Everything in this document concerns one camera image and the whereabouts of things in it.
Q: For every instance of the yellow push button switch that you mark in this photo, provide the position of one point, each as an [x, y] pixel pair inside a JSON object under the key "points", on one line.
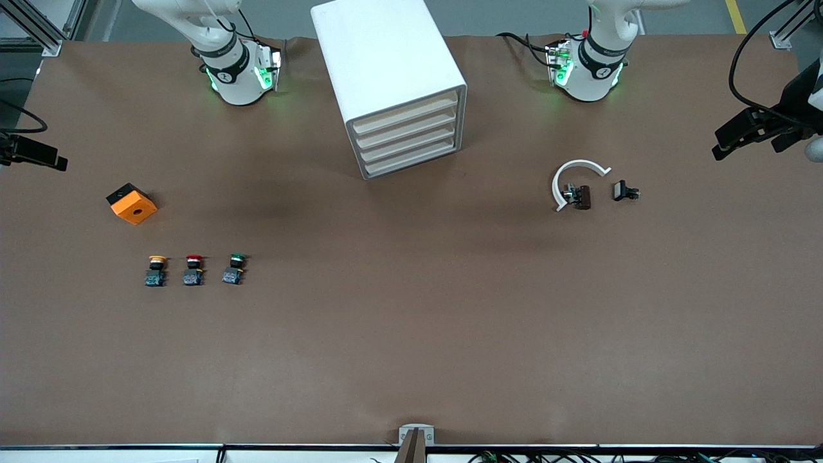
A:
{"points": [[154, 278]]}

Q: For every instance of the brown electrical component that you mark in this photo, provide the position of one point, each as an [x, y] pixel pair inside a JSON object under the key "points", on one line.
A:
{"points": [[582, 197]]}

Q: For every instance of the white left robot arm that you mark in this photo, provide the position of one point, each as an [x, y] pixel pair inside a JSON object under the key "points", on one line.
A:
{"points": [[591, 83]]}

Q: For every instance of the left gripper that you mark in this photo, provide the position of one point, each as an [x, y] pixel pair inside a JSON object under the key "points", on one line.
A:
{"points": [[792, 105]]}

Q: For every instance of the grey metal table bracket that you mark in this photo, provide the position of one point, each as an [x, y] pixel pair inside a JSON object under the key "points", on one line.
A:
{"points": [[416, 434]]}

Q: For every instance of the brown paper table cover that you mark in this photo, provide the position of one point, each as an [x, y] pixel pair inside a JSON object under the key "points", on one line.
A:
{"points": [[411, 321]]}

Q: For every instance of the slanted aluminium frame profile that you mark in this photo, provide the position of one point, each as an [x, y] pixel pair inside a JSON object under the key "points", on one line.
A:
{"points": [[35, 35]]}

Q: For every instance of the white table edge rail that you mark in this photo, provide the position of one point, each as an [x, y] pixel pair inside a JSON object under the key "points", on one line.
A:
{"points": [[96, 456]]}

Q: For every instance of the white drawer cabinet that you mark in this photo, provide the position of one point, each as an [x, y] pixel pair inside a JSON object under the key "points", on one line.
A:
{"points": [[386, 58]]}

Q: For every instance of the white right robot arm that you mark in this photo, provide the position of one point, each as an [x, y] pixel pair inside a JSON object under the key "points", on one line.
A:
{"points": [[238, 83]]}

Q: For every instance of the orange button enclosure box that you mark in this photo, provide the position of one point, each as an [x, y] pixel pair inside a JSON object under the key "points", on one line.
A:
{"points": [[135, 209]]}

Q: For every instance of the beige cabinet drawer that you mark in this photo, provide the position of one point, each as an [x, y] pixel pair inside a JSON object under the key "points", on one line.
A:
{"points": [[386, 134], [386, 148], [405, 114], [386, 162]]}

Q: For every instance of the brown mounting bar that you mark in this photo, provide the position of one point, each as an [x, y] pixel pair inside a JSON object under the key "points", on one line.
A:
{"points": [[411, 450]]}

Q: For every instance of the green push button switch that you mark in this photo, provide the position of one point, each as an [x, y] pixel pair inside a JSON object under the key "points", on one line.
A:
{"points": [[232, 276]]}

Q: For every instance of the small black electrical component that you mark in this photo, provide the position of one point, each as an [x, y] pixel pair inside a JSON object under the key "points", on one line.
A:
{"points": [[620, 190]]}

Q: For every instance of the aluminium frame profile with foot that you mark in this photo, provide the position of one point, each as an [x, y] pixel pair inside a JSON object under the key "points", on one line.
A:
{"points": [[787, 35]]}

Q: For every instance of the white curved plastic part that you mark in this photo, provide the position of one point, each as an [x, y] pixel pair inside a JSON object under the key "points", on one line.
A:
{"points": [[582, 163]]}

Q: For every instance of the red push button switch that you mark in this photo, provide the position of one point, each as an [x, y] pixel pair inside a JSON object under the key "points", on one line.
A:
{"points": [[191, 277]]}

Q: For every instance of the upright aluminium frame profile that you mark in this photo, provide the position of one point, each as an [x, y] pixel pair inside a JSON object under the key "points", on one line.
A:
{"points": [[74, 16]]}

